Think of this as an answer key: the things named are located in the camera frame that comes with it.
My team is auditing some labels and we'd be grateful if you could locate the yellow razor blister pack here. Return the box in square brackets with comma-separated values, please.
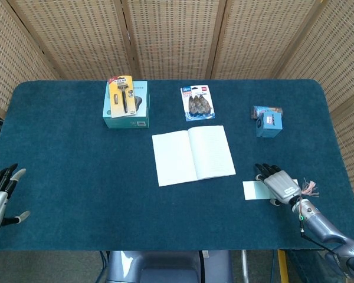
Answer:
[107, 75, 137, 119]

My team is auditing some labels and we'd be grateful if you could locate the teal cardboard box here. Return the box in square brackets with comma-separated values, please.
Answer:
[102, 80, 150, 129]

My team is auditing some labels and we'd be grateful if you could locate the metal table leg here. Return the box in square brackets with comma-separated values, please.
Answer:
[241, 250, 249, 283]

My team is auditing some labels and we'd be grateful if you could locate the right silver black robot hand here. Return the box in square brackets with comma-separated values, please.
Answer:
[254, 163, 303, 206]

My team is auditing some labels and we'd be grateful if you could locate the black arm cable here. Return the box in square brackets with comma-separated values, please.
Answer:
[298, 216, 354, 275]

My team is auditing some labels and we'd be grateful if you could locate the dark teal table mat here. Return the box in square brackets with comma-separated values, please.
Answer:
[0, 78, 354, 252]

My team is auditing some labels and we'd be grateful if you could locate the blue cable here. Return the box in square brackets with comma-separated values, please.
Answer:
[99, 250, 108, 283]

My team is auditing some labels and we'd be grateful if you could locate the blue binder clip pack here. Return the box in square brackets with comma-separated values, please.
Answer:
[180, 84, 217, 123]

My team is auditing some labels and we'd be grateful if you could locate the light blue tasselled bookmark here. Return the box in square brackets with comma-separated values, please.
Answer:
[242, 177, 320, 201]

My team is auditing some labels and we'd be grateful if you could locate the wicker screen panel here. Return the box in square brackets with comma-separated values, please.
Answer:
[120, 0, 228, 80]
[271, 0, 354, 207]
[7, 0, 141, 80]
[209, 0, 328, 80]
[0, 0, 61, 120]

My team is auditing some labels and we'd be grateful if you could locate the black base cable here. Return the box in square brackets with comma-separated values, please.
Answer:
[198, 250, 207, 283]

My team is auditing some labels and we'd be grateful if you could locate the white notebook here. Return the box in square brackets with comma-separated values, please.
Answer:
[152, 125, 237, 187]

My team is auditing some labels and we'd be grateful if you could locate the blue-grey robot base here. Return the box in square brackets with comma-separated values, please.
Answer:
[106, 250, 234, 283]

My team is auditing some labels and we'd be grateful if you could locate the yellow post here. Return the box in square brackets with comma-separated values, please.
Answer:
[278, 249, 289, 283]

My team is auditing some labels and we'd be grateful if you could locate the small blue box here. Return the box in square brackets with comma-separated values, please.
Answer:
[255, 111, 283, 139]

